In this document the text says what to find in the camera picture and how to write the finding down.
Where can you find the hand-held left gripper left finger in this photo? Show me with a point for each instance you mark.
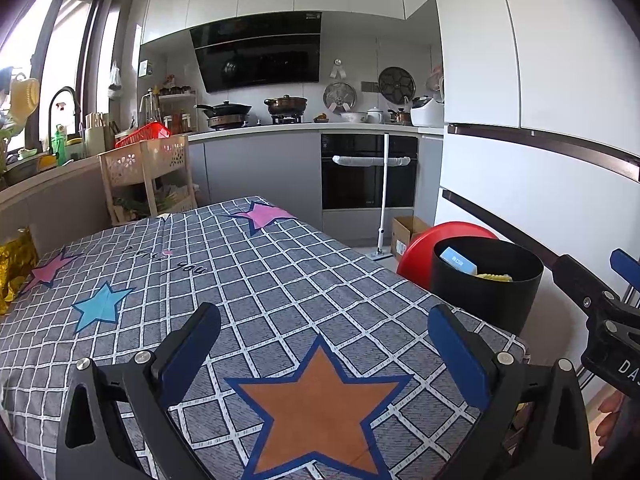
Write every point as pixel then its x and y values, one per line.
pixel 192 355

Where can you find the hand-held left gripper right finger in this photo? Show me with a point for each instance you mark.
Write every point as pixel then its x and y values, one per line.
pixel 457 360

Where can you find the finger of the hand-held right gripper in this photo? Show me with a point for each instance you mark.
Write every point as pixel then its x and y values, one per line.
pixel 626 267
pixel 580 285

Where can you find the black trash bin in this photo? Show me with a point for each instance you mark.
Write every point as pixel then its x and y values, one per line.
pixel 480 305

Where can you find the yellow wavy sponge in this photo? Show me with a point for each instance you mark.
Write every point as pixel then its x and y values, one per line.
pixel 492 276

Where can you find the blue and white box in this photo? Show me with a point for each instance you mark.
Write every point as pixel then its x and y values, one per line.
pixel 457 260

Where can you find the person's right hand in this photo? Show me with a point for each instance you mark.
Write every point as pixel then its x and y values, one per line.
pixel 610 420

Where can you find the grey checked star tablecloth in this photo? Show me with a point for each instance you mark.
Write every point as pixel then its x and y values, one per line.
pixel 250 280

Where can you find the red round stool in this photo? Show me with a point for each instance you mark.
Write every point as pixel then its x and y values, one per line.
pixel 425 250

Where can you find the cardboard box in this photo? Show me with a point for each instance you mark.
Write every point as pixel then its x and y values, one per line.
pixel 407 237

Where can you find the white mop pole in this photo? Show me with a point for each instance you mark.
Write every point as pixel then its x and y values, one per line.
pixel 384 185

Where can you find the gold foil bag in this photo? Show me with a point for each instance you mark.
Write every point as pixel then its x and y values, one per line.
pixel 17 270

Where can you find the grey lower cabinets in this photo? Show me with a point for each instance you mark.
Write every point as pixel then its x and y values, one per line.
pixel 260 170

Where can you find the beige storage trolley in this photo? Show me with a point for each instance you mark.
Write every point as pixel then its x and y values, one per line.
pixel 145 160

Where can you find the black built-in oven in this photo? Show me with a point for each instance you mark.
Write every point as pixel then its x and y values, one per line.
pixel 360 180

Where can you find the white refrigerator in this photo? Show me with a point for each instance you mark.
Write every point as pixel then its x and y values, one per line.
pixel 550 60

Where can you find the red plastic basket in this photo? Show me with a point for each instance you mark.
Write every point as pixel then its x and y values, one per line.
pixel 145 135

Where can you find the white rice cooker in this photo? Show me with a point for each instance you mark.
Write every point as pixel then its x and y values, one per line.
pixel 427 112

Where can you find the gas stove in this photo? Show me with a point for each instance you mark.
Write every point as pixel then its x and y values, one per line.
pixel 227 121

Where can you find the white utensil holder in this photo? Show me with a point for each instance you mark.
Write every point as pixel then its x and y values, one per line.
pixel 95 137

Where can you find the spice rack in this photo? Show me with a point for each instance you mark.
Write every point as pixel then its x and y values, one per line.
pixel 177 115

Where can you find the green bottle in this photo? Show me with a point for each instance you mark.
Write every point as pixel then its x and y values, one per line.
pixel 60 147

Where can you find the copper kettle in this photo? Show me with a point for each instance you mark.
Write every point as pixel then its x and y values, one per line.
pixel 399 117

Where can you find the black wok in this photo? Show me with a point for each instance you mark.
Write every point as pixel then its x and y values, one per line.
pixel 225 109

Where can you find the white enamel kettle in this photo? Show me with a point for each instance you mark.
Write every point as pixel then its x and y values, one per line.
pixel 375 116

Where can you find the white bowl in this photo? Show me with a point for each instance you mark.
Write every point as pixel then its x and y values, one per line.
pixel 352 117

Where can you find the copper cooking pot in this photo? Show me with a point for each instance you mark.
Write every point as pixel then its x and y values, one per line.
pixel 286 106

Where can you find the black round baking tray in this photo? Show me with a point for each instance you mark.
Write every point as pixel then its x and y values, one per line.
pixel 396 83

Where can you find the silver round steamer rack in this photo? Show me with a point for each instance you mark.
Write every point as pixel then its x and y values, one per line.
pixel 339 96

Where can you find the black kitchen faucet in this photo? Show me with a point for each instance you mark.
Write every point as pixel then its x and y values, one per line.
pixel 62 92

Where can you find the yellow hanging colander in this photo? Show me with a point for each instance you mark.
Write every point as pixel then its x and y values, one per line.
pixel 25 97

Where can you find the black range hood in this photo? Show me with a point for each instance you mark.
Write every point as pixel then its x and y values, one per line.
pixel 260 55

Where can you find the kitchen window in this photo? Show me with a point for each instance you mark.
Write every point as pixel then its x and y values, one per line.
pixel 50 50

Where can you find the wall socket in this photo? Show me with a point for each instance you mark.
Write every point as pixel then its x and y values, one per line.
pixel 369 86

